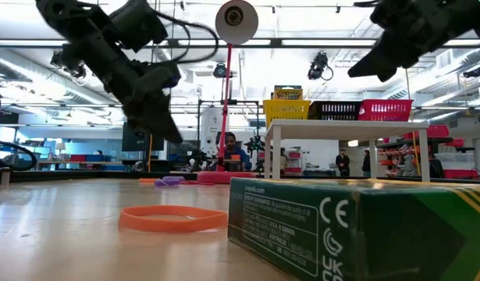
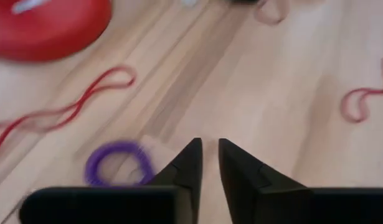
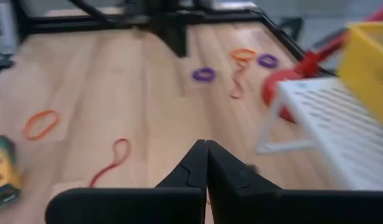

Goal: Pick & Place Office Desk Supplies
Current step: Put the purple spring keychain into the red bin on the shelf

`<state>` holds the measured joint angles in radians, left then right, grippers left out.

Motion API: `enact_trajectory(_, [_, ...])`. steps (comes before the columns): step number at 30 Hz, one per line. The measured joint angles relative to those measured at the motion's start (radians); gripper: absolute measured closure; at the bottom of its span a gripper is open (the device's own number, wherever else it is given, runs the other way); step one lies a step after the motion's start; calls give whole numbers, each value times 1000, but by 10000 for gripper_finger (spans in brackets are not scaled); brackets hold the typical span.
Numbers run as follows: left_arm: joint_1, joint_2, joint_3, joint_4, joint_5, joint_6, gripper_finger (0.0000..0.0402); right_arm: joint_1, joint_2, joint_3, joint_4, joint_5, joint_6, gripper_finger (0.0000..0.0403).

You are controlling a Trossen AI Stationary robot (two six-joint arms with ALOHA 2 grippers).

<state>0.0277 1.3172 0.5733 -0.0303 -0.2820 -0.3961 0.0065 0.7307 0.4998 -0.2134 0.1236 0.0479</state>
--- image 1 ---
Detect yellow plastic basket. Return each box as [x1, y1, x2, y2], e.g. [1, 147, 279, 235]
[262, 98, 313, 126]

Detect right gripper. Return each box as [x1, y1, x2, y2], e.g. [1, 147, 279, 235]
[347, 0, 463, 84]

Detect red desk lamp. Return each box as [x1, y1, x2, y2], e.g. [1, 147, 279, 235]
[196, 0, 260, 185]

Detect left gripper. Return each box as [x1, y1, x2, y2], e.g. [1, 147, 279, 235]
[106, 58, 184, 144]

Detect black plastic basket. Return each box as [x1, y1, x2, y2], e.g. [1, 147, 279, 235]
[308, 100, 362, 121]

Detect person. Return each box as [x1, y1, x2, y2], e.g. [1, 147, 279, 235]
[279, 147, 290, 176]
[360, 149, 372, 177]
[222, 131, 252, 172]
[335, 148, 352, 177]

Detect black camera on stand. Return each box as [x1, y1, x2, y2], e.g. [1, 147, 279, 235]
[212, 62, 229, 80]

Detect black hanging camera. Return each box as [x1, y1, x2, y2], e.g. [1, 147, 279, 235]
[307, 52, 335, 82]
[50, 49, 88, 85]

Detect white perforated shelf riser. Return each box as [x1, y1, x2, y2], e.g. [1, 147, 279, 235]
[265, 119, 431, 183]

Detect white cart with red bins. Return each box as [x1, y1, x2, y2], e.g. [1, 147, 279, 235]
[288, 150, 303, 174]

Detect black left wrist camera cable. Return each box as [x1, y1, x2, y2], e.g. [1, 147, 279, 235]
[153, 9, 220, 66]

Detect white machine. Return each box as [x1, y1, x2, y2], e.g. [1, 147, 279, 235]
[200, 108, 229, 157]

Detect Crayola crayon box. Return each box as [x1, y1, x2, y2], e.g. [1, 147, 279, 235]
[272, 84, 304, 101]
[226, 177, 480, 281]

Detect red plastic basket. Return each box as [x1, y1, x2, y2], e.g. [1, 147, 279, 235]
[357, 98, 414, 123]

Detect black computer monitor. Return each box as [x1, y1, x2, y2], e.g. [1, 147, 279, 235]
[121, 123, 166, 153]

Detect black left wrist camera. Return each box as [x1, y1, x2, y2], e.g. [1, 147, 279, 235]
[108, 0, 169, 54]

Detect yellow vertical cord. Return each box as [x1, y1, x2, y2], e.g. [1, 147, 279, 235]
[147, 134, 155, 173]

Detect black looped cable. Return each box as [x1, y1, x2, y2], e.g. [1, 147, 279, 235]
[0, 134, 37, 171]

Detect storage rack with red bins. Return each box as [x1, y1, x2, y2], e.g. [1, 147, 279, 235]
[375, 123, 480, 180]

